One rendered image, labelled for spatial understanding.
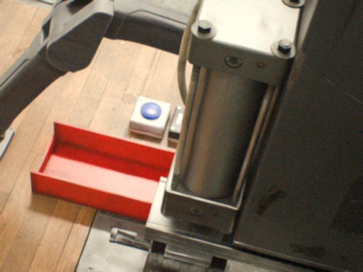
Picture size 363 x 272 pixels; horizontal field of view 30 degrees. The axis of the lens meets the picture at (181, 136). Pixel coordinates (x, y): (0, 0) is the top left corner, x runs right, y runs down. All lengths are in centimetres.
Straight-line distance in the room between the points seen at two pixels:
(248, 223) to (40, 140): 62
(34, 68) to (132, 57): 46
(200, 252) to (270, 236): 14
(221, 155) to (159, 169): 54
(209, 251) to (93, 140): 44
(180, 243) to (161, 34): 29
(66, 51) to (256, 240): 37
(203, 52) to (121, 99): 76
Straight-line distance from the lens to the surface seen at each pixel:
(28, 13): 152
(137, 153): 122
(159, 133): 127
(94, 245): 115
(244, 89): 62
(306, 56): 55
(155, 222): 85
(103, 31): 91
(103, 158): 124
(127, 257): 114
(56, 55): 95
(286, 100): 59
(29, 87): 103
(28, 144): 127
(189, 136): 70
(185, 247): 86
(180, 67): 77
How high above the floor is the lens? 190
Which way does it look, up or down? 51 degrees down
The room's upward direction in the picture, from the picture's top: 11 degrees clockwise
